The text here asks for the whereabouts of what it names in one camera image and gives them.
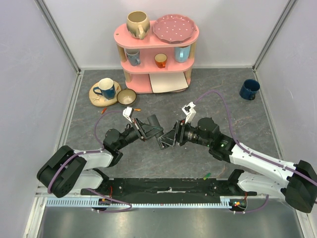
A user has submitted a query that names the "pink three-tier shelf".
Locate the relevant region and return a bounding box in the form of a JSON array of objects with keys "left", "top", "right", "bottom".
[{"left": 114, "top": 20, "right": 199, "bottom": 94}]

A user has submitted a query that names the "grey blue mug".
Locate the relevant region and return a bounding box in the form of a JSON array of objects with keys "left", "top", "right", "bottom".
[{"left": 125, "top": 49, "right": 141, "bottom": 66}]

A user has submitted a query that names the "brown beige bowl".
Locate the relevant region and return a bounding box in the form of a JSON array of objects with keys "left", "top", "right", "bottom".
[{"left": 117, "top": 88, "right": 137, "bottom": 106}]

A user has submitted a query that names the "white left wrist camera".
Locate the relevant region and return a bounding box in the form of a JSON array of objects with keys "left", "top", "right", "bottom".
[{"left": 122, "top": 107, "right": 134, "bottom": 123}]

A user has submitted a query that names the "white flat board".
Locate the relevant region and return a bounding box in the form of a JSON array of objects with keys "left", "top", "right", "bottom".
[{"left": 149, "top": 72, "right": 191, "bottom": 93}]

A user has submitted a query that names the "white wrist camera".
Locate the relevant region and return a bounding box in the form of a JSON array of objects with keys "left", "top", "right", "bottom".
[
  {"left": 182, "top": 102, "right": 196, "bottom": 123},
  {"left": 122, "top": 107, "right": 134, "bottom": 123}
]

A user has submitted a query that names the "green yellow battery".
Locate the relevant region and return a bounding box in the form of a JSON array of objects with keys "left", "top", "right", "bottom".
[{"left": 203, "top": 173, "right": 211, "bottom": 180}]

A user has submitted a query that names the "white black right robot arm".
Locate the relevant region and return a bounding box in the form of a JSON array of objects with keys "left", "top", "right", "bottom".
[{"left": 158, "top": 118, "right": 317, "bottom": 213}]

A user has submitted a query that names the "light blue mug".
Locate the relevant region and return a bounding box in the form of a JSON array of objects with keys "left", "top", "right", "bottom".
[{"left": 174, "top": 45, "right": 191, "bottom": 63}]

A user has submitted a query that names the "white slotted cable duct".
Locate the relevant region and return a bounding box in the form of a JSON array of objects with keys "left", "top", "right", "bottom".
[{"left": 46, "top": 195, "right": 248, "bottom": 208}]

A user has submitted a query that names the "pink dotted plate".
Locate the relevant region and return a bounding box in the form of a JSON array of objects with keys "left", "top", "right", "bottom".
[{"left": 153, "top": 14, "right": 197, "bottom": 44}]

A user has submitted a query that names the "beige round coaster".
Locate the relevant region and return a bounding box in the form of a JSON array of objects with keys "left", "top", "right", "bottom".
[{"left": 89, "top": 81, "right": 122, "bottom": 107}]

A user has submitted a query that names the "dark blue cup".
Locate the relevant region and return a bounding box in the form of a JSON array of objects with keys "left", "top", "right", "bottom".
[{"left": 239, "top": 79, "right": 260, "bottom": 101}]

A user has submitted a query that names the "navy white mug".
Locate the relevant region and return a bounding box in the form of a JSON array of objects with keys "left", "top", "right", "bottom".
[{"left": 93, "top": 78, "right": 116, "bottom": 100}]

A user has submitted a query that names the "black remote control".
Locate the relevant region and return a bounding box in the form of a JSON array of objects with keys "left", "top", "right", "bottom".
[{"left": 147, "top": 115, "right": 169, "bottom": 150}]

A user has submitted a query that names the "beige ceramic mug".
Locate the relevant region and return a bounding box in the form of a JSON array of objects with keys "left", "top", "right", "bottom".
[{"left": 126, "top": 11, "right": 151, "bottom": 40}]

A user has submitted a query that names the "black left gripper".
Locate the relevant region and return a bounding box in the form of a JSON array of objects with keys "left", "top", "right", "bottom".
[{"left": 116, "top": 117, "right": 163, "bottom": 150}]

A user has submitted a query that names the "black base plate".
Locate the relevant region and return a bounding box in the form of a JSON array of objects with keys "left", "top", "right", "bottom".
[{"left": 95, "top": 178, "right": 257, "bottom": 204}]

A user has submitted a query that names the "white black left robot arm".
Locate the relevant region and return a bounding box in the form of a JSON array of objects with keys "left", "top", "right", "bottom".
[{"left": 37, "top": 115, "right": 163, "bottom": 198}]

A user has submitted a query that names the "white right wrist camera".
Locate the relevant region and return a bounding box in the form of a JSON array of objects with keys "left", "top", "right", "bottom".
[{"left": 182, "top": 102, "right": 196, "bottom": 123}]

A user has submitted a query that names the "small orange cup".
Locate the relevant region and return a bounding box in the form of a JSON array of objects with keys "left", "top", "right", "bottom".
[{"left": 154, "top": 53, "right": 167, "bottom": 68}]

